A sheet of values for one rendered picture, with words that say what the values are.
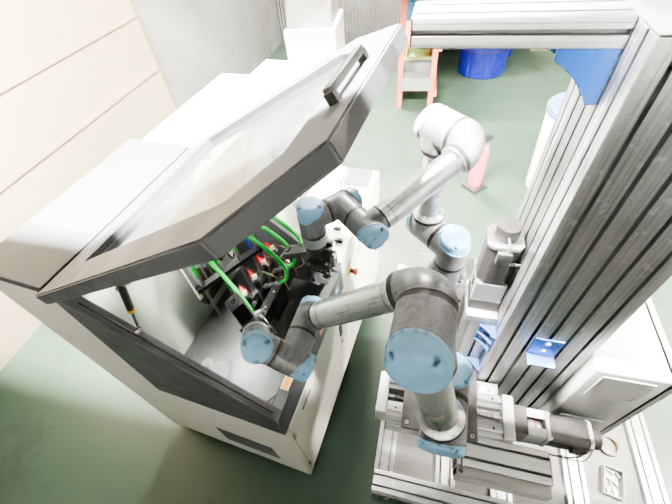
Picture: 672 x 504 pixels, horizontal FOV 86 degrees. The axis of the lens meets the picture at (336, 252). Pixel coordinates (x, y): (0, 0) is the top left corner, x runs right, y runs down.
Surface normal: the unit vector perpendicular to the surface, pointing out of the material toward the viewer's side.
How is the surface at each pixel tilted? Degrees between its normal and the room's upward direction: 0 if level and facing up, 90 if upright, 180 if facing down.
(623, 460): 0
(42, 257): 0
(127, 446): 0
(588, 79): 90
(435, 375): 83
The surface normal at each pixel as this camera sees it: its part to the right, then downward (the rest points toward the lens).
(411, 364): -0.32, 0.64
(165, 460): -0.08, -0.66
